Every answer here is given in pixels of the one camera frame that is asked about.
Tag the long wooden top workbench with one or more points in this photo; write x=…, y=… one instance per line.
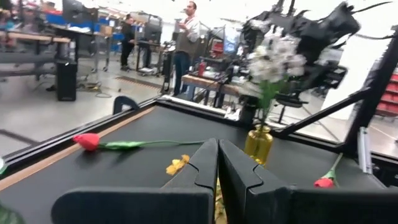
x=31, y=37

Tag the red artificial tulip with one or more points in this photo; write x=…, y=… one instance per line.
x=87, y=141
x=323, y=182

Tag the red bottle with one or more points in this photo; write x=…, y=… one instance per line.
x=202, y=69

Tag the standing person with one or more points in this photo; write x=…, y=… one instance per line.
x=186, y=46

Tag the black tower box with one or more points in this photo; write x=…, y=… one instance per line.
x=66, y=80

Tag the person at cart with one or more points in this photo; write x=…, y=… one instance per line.
x=127, y=40

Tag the black table mat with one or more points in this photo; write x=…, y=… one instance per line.
x=140, y=174

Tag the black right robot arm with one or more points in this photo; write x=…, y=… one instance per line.
x=326, y=28

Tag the wooden workbench with clutter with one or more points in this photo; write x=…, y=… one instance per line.
x=202, y=82

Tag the white artificial flower bunch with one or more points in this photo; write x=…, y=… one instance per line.
x=273, y=62

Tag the green glass vase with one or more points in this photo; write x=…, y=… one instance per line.
x=7, y=216

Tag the black metal table frame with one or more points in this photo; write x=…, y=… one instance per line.
x=373, y=93

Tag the black office chair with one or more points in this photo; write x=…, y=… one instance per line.
x=290, y=100

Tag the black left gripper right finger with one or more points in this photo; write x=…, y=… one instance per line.
x=280, y=205

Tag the red storage bins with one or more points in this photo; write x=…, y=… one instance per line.
x=388, y=93

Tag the yellow glass vase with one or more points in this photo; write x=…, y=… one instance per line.
x=258, y=144

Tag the silver hinge plate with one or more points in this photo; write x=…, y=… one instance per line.
x=363, y=149

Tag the black edge bracket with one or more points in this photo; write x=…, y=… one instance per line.
x=124, y=101

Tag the yellow artificial flower bunch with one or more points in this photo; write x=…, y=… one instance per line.
x=177, y=165

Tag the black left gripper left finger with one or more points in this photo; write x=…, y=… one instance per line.
x=140, y=205

